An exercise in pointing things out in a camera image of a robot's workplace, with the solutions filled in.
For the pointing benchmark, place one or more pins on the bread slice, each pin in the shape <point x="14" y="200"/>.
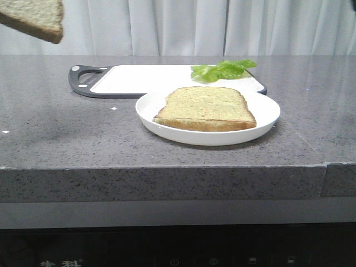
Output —
<point x="40" y="19"/>
<point x="209" y="109"/>

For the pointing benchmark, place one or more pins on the white grey-rimmed cutting board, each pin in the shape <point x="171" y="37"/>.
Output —
<point x="134" y="81"/>

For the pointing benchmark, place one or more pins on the white round plate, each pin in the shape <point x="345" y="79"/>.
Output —
<point x="265" y="110"/>

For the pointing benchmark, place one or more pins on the green lettuce leaf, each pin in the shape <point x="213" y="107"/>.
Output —
<point x="224" y="70"/>

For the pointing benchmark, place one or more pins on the white curtain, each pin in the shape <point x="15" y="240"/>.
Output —
<point x="196" y="28"/>

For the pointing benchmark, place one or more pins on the black appliance under counter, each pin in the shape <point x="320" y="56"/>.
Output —
<point x="224" y="245"/>

